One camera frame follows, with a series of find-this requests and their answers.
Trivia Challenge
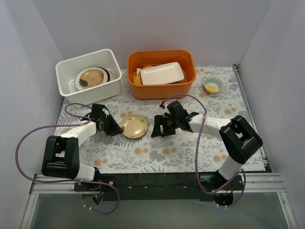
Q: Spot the orange plastic bin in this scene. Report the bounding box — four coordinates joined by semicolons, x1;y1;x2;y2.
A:
127;50;196;100

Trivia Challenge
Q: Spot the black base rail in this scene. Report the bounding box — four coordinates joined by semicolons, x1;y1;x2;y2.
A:
73;172;229;201

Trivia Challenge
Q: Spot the white ceramic mug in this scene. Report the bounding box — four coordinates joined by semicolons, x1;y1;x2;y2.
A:
58;127;71;135

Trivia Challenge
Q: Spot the white plastic bin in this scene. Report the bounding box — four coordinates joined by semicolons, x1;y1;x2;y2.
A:
55;49;122;104

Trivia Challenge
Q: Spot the tan round plate in bin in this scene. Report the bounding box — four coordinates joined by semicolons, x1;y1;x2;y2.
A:
132;66;152;85

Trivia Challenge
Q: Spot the pink plate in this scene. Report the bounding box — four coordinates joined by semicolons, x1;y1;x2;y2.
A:
108;70;117;81

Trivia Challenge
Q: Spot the floral table mat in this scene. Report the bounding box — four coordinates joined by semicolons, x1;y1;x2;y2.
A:
44;66;272;175

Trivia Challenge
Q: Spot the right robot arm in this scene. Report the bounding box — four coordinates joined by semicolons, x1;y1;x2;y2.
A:
151;101;263;192

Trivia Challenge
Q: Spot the beige plate with red marks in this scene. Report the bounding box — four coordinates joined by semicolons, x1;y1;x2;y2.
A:
120;113;148;139

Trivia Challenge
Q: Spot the white rectangular tray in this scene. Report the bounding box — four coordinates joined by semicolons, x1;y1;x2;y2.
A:
139;62;185;85

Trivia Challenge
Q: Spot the brown glossy small plate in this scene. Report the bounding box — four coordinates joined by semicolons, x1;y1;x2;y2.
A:
79;69;105;88

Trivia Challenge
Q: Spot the patterned small bowl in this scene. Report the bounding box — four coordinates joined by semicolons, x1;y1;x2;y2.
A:
203;76;224;94

